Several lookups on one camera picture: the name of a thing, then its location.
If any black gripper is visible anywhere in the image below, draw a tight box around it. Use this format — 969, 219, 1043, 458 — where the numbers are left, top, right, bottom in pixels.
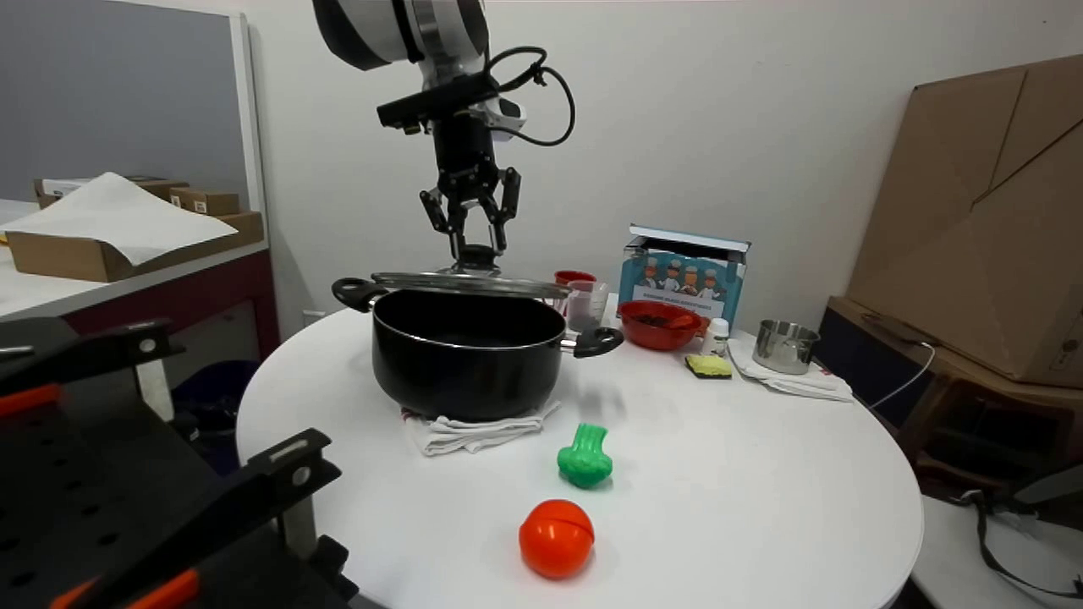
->
415, 111, 525, 264

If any green toy vegetable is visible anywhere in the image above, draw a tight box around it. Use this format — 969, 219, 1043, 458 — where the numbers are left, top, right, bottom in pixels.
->
551, 419, 617, 492

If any orange toy tomato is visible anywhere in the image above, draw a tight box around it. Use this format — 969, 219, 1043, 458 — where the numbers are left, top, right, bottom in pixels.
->
519, 497, 599, 582

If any black cooking pot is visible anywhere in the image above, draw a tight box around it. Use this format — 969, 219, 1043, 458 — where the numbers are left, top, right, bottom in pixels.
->
330, 273, 627, 426

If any clear measuring cup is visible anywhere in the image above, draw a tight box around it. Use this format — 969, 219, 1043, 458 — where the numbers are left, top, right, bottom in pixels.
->
559, 282, 612, 335

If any red plastic bowl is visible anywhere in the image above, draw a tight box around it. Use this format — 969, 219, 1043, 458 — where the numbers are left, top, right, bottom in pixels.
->
617, 297, 713, 357

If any blue printed carton box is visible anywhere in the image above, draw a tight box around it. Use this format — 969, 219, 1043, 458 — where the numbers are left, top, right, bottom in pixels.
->
617, 225, 750, 340

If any yellow green sponge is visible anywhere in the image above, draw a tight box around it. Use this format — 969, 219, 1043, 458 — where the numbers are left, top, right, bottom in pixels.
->
684, 353, 737, 383

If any small cardboard box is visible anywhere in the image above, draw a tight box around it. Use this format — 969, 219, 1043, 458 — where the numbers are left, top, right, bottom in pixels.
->
32, 174, 246, 219

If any red brown desk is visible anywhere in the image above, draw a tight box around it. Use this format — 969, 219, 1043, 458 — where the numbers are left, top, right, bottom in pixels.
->
0, 197, 285, 392

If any dark blue bin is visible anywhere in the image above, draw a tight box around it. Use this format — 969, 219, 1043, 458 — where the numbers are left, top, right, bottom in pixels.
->
167, 357, 262, 468

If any plain white cloth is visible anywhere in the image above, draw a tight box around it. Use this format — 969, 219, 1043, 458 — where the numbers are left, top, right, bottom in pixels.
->
727, 335, 855, 406

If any grey partition panel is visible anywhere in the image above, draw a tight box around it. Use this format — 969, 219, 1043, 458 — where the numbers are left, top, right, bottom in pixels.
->
0, 0, 270, 219

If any flat cardboard tray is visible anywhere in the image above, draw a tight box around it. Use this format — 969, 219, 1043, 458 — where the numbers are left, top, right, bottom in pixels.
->
0, 210, 266, 283

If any black stand with orange clamps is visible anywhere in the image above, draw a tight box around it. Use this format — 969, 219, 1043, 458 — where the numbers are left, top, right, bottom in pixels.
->
0, 316, 365, 609

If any large cardboard box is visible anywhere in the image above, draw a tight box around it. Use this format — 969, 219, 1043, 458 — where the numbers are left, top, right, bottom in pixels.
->
843, 51, 1083, 389

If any dark wooden crate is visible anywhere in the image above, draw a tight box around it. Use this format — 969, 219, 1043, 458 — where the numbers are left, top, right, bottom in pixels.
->
815, 296, 1083, 515

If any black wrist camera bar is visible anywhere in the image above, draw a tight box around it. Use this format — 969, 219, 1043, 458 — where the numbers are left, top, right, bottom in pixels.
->
373, 71, 528, 140

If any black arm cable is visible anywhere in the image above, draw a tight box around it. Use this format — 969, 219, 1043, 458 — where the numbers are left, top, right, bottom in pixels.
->
484, 44, 578, 150

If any thin white cable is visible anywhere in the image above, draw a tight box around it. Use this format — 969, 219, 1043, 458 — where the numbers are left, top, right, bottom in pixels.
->
866, 340, 941, 414

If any black floor cable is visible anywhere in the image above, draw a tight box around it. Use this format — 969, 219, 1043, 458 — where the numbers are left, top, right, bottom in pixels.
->
961, 489, 1083, 603

